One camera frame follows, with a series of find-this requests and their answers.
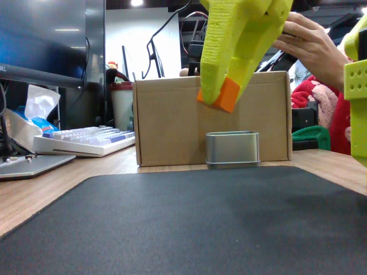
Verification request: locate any orange cube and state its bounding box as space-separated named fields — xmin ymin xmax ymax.
xmin=196 ymin=76 xmax=241 ymax=113

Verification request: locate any metal tin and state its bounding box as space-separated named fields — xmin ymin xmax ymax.
xmin=205 ymin=131 xmax=261 ymax=170

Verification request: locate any person right hand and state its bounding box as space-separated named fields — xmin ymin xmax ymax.
xmin=271 ymin=11 xmax=353 ymax=93

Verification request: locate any black box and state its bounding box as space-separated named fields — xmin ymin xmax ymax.
xmin=291 ymin=107 xmax=318 ymax=132

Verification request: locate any brown cardboard box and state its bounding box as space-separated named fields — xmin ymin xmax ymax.
xmin=132 ymin=70 xmax=293 ymax=167

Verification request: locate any green clamp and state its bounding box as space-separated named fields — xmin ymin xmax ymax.
xmin=291 ymin=125 xmax=331 ymax=151

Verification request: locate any white bin with red rim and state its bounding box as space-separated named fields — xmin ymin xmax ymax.
xmin=110 ymin=82 xmax=135 ymax=132

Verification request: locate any white purple keyboard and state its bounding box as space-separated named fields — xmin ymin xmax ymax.
xmin=32 ymin=125 xmax=136 ymax=158

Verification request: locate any black mouse mat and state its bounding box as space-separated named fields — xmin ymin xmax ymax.
xmin=0 ymin=166 xmax=367 ymax=275

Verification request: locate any black computer monitor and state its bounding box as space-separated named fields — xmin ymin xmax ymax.
xmin=0 ymin=0 xmax=106 ymax=89

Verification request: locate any tissue pack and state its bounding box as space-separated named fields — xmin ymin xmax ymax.
xmin=5 ymin=84 xmax=61 ymax=150

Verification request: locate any silver monitor stand base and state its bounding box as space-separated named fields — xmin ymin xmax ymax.
xmin=0 ymin=154 xmax=77 ymax=181

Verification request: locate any black hanging cable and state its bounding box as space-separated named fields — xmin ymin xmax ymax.
xmin=142 ymin=0 xmax=192 ymax=78

